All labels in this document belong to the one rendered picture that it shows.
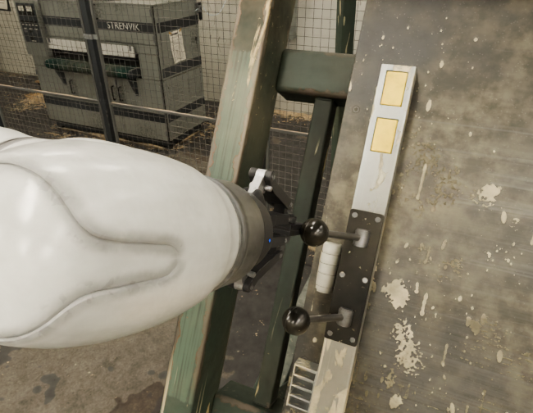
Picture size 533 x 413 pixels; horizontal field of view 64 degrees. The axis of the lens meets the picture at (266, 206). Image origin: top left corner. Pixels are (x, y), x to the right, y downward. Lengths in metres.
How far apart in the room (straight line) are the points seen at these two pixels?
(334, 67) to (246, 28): 0.16
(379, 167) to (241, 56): 0.29
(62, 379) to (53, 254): 2.37
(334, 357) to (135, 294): 0.52
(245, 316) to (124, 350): 0.70
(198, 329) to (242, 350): 1.70
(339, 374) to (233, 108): 0.45
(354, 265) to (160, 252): 0.47
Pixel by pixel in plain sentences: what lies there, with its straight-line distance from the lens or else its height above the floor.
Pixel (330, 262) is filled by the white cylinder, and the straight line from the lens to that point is 0.67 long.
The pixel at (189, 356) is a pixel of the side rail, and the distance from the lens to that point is 0.77.
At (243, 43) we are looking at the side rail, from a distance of 0.74.
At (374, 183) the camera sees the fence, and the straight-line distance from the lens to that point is 0.65.
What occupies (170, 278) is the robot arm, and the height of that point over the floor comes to 1.73.
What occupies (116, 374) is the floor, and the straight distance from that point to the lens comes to 2.46.
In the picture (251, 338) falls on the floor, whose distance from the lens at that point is 2.49.
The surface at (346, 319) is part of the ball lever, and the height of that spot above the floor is 1.40.
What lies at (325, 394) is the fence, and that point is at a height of 1.28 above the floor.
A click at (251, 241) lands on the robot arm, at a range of 0.31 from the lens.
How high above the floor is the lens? 1.86
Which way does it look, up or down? 31 degrees down
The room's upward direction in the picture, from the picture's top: straight up
